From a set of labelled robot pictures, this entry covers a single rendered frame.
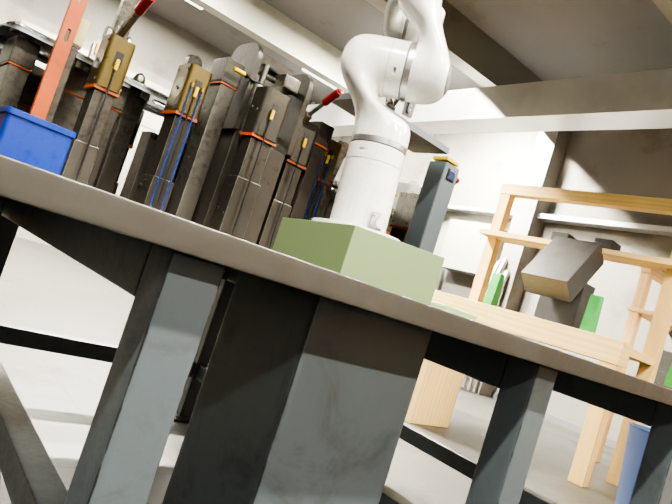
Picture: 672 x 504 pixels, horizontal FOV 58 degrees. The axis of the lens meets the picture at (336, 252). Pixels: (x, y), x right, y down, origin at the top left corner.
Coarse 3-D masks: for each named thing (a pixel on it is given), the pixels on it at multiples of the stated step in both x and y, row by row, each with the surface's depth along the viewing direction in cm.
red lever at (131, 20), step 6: (144, 0) 127; (150, 0) 126; (138, 6) 128; (144, 6) 127; (132, 12) 130; (138, 12) 129; (144, 12) 129; (132, 18) 130; (138, 18) 131; (126, 24) 132; (132, 24) 132; (120, 30) 133; (126, 30) 133; (120, 36) 134
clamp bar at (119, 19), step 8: (128, 0) 133; (136, 0) 134; (120, 8) 134; (128, 8) 134; (120, 16) 133; (128, 16) 134; (112, 24) 134; (120, 24) 134; (112, 32) 133; (128, 32) 135
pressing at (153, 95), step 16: (0, 32) 138; (16, 32) 133; (32, 32) 128; (48, 48) 138; (80, 64) 144; (128, 80) 142; (144, 96) 156; (160, 96) 147; (160, 112) 168; (336, 192) 208
